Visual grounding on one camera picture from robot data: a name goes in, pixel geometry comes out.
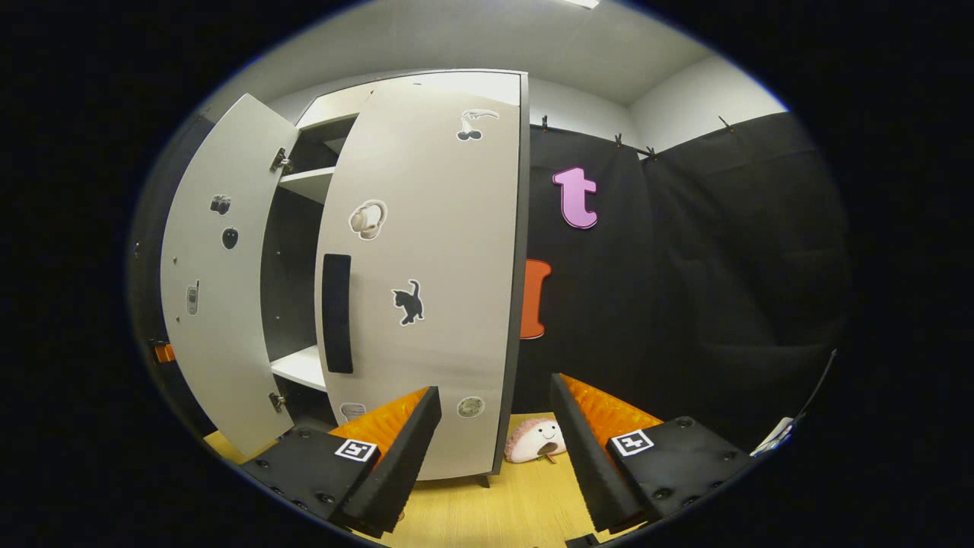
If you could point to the black backdrop cloth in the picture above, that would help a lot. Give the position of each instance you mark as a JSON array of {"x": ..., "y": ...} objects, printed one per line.
[{"x": 723, "y": 266}]

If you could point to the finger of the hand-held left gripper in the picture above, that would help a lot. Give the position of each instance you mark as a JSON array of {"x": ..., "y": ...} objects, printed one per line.
[{"x": 163, "y": 354}]

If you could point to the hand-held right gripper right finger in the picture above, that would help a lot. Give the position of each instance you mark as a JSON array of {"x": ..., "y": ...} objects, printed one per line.
[{"x": 590, "y": 464}]

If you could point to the white cabinet door with hinges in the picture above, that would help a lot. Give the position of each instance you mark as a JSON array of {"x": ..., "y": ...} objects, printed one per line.
[{"x": 221, "y": 342}]

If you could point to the white smiling plush toy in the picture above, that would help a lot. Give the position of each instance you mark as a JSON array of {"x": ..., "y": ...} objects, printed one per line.
[{"x": 533, "y": 440}]

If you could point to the ceiling light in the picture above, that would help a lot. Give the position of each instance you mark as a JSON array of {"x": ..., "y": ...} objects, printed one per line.
[{"x": 582, "y": 3}]

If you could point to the white tray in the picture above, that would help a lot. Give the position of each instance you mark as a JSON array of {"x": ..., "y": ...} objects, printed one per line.
[{"x": 772, "y": 438}]

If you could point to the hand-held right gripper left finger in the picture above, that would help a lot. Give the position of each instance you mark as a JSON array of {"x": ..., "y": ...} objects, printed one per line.
[{"x": 399, "y": 464}]

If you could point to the white open cabinet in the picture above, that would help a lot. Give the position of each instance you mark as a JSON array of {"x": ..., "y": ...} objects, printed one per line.
[{"x": 300, "y": 365}]

